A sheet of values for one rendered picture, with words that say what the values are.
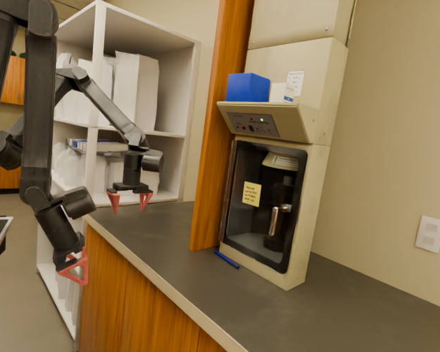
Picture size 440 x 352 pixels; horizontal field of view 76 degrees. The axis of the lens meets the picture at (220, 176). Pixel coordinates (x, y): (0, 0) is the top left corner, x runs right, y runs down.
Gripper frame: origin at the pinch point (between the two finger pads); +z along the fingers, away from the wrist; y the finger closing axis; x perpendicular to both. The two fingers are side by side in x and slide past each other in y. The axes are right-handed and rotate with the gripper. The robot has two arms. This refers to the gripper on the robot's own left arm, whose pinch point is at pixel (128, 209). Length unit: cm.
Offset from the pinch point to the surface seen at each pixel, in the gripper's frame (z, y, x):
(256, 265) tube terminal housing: 14.0, 32.9, -32.5
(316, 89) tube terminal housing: -46, 33, -44
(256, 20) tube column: -70, 33, -17
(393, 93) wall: -52, 76, -51
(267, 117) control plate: -36, 24, -35
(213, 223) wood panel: 6.1, 32.5, -8.5
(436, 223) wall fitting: -9, 75, -73
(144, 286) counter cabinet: 27.2, 5.8, -5.3
